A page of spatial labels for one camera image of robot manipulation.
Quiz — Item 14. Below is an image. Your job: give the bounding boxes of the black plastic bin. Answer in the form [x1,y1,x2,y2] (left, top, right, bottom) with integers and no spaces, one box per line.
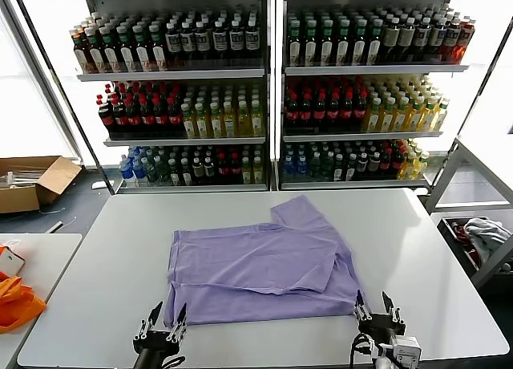
[436,216,513,294]

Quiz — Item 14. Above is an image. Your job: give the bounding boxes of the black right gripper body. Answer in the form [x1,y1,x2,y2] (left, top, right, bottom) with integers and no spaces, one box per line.
[357,312,406,345]

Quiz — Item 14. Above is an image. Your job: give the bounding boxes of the grey metal shelf rack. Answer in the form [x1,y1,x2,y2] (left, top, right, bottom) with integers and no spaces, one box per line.
[43,0,277,196]
[276,0,472,192]

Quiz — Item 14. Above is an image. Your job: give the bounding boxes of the grey metal frame table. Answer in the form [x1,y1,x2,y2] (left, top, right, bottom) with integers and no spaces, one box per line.
[424,136,513,290]

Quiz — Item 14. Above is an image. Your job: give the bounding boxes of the orange fabric bag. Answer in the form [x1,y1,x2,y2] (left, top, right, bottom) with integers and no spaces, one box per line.
[0,242,47,334]

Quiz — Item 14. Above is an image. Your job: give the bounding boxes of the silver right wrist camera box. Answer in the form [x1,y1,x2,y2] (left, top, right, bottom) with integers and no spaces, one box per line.
[386,335,422,364]

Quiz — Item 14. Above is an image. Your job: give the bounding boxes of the black slanted window bar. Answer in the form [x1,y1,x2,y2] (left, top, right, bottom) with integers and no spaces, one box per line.
[10,0,115,194]

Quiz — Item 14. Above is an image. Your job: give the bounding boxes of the white side table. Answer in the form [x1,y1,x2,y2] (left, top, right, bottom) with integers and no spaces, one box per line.
[0,232,83,369]

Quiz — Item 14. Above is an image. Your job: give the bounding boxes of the brown cardboard box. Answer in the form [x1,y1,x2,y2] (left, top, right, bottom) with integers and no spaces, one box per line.
[0,155,83,214]

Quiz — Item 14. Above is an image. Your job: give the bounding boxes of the grey crumpled garment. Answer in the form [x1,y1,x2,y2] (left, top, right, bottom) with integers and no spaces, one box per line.
[463,217,513,262]

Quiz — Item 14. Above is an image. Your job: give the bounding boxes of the dark bottle beige label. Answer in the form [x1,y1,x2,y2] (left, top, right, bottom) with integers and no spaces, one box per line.
[399,16,417,63]
[383,17,401,64]

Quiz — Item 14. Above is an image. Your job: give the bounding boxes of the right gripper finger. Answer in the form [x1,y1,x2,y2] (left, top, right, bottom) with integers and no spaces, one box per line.
[353,289,373,322]
[382,290,406,326]

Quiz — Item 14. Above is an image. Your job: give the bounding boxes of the cola bottle red cap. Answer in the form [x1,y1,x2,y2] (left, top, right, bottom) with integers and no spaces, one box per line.
[216,154,230,185]
[152,96,168,136]
[312,91,328,132]
[228,154,242,185]
[391,146,404,178]
[166,96,181,136]
[139,96,155,136]
[125,96,141,136]
[97,95,115,136]
[353,89,368,131]
[285,91,301,132]
[339,90,354,132]
[111,95,127,136]
[325,90,341,132]
[299,91,314,132]
[379,148,393,179]

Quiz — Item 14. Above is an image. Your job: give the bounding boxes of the small white box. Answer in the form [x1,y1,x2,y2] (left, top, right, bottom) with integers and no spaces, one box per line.
[0,248,25,276]

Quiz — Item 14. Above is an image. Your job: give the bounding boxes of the red crumpled garment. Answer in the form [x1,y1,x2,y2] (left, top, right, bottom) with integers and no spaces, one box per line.
[450,220,482,266]

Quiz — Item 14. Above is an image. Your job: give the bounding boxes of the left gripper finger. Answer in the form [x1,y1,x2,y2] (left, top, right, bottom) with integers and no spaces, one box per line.
[165,302,188,343]
[134,300,164,342]

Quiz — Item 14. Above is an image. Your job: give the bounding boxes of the dark bottle blue white label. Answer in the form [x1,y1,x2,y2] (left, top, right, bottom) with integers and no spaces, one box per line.
[180,19,196,68]
[430,16,448,63]
[164,20,182,69]
[228,18,244,67]
[211,18,228,67]
[243,17,261,67]
[195,18,212,68]
[414,16,432,63]

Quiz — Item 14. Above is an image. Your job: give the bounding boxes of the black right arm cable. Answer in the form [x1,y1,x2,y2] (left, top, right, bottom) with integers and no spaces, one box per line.
[349,332,380,369]

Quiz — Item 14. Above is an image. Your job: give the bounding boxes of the red tea bottle white cap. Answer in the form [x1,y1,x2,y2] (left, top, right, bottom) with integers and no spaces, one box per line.
[442,16,462,63]
[456,18,477,63]

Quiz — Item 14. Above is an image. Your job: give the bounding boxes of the amber tea bottle white label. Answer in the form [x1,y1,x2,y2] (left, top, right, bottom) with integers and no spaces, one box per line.
[72,30,93,74]

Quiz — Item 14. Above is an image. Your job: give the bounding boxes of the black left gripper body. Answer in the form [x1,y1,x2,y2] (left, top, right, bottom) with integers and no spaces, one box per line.
[132,330,185,369]

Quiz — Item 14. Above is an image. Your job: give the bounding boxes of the purple t-shirt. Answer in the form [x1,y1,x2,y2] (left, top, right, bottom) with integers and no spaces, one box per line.
[166,195,368,326]

